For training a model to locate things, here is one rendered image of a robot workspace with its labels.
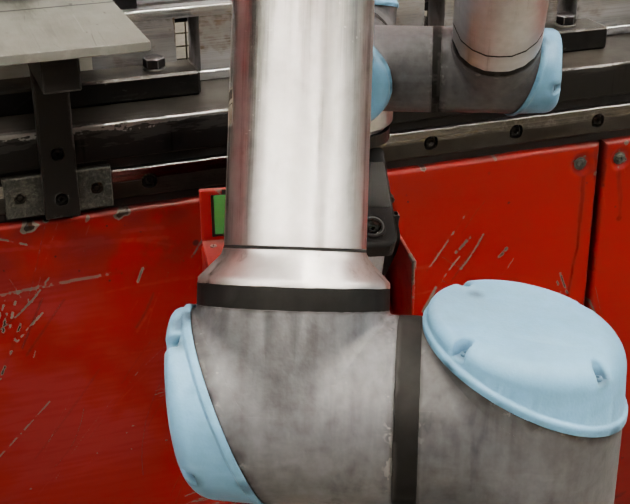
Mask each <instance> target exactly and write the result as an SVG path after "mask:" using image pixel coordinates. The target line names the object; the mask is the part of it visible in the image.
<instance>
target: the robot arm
mask: <svg viewBox="0 0 630 504"><path fill-rule="evenodd" d="M548 5H549V0H454V15H453V26H405V25H396V15H397V8H399V3H398V2H397V0H232V20H231V50H230V81H229V105H228V141H227V171H226V201H225V231H224V247H223V250H222V253H221V255H220V256H219V257H218V258H217V259H216V260H215V261H213V262H212V263H211V264H210V265H209V266H208V267H207V268H206V269H205V270H204V271H203V272H202V273H201V274H200V275H199V276H198V281H197V304H186V305H185V306H184V307H180V308H178V309H176V310H175V311H174V312H173V314H172V315H171V317H170V320H169V323H168V327H167V332H166V345H167V351H166V352H165V354H164V379H165V396H166V407H167V416H168V422H169V429H170V434H171V440H172V444H173V449H174V452H175V456H176V459H177V462H178V465H179V468H180V470H181V473H182V475H183V477H184V478H185V480H186V482H187V483H188V484H189V486H190V487H191V488H192V489H193V490H194V491H195V492H197V493H198V494H199V495H201V496H203V497H205V498H208V499H211V500H219V501H229V502H240V503H250V504H614V499H615V490H616V481H617V472H618V463H619V454H620V446H621V437H622V428H623V427H624V425H625V424H626V421H627V416H628V404H627V400H626V397H625V392H626V374H627V360H626V354H625V350H624V348H623V345H622V343H621V341H620V339H619V337H618V336H617V334H616V333H615V331H614V330H613V329H612V328H611V326H610V325H609V324H608V323H607V322H606V321H605V320H604V319H603V318H601V317H600V316H599V315H598V314H596V313H595V312H594V311H592V310H591V309H589V308H587V307H585V306H583V305H581V304H579V303H578V302H577V301H575V300H573V299H571V298H569V297H567V296H564V295H562V294H560V293H557V292H554V291H551V290H548V289H545V288H542V287H538V286H534V285H530V284H525V283H520V282H514V281H506V280H472V281H467V282H466V283H465V284H464V285H463V286H461V285H459V284H453V285H450V286H448V287H446V288H444V289H442V290H441V291H439V292H438V293H436V294H435V295H434V296H433V298H432V299H431V301H430V302H429V304H428V306H427V307H426V309H425V311H424V313H423V316H420V315H393V314H391V313H390V282H389V281H388V280H387V279H386V278H385V277H384V276H385V275H386V273H387V271H388V269H389V267H390V265H391V263H392V261H393V259H394V257H395V255H396V252H397V250H398V247H399V242H400V231H399V225H398V224H399V219H400V215H399V213H398V212H397V211H393V206H392V203H393V202H394V201H395V199H394V197H393V195H392V194H391V193H390V186H389V180H388V174H387V167H386V161H385V154H384V151H383V149H382V148H376V147H379V146H381V145H383V144H385V143H386V142H387V141H388V140H389V137H390V123H391V122H392V120H393V111H394V112H468V113H504V114H505V115H507V116H515V115H518V114H527V113H547V112H550V111H551V110H553V109H554V108H555V107H556V105H557V103H558V100H559V96H560V87H561V79H562V39H561V35H560V34H559V32H558V31H557V30H555V29H553V28H545V23H546V17H547V11H548Z"/></svg>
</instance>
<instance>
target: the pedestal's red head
mask: <svg viewBox="0 0 630 504"><path fill-rule="evenodd" d="M221 189H226V187H220V188H206V189H199V199H200V219H201V239H202V244H203V245H202V248H201V251H202V271H204V270H205V269H206V268H207V267H208V266H209V265H210V264H211V263H212V262H213V261H215V260H216V259H217V258H218V257H219V256H220V255H221V253H222V250H223V247H224V236H217V237H212V218H211V196H210V195H220V194H222V190H221ZM415 269H416V260H415V258H414V257H413V255H412V253H411V252H410V250H409V248H408V247H407V245H406V243H405V242H404V240H403V238H402V237H401V235H400V242H399V247H398V250H397V252H396V255H395V257H394V259H393V261H392V263H391V265H390V267H389V269H388V271H387V273H386V275H385V276H384V277H385V278H386V279H387V280H388V281H389V282H390V313H391V314H393V315H414V285H415Z"/></svg>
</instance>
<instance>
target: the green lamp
mask: <svg viewBox="0 0 630 504"><path fill-rule="evenodd" d="M213 199H214V221H215V234H224V231H225V201H226V195H215V196H213Z"/></svg>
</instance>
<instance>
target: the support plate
mask: <svg viewBox="0 0 630 504"><path fill-rule="evenodd" d="M110 1H112V0H0V11H8V10H19V11H8V12H0V66H7V65H16V64H26V63H36V62H46V61H56V60H66V59H75V58H85V57H95V56H105V55H115V54H125V53H134V52H144V51H151V43H150V41H149V40H148V39H147V38H146V37H145V35H144V34H143V33H142V32H141V31H140V30H139V29H138V28H137V27H136V26H135V25H134V23H133V22H132V21H131V20H130V19H129V18H128V17H127V16H126V15H125V14H124V13H123V11H122V10H121V9H120V8H119V7H118V6H117V5H116V4H115V3H114V2H110ZM99 2H109V3H99ZM68 3H72V4H73V5H75V6H65V5H69V4H68ZM88 3H98V4H88ZM76 4H87V5H76ZM54 6H64V7H54ZM42 7H53V8H42ZM31 8H42V9H31ZM20 9H30V10H20Z"/></svg>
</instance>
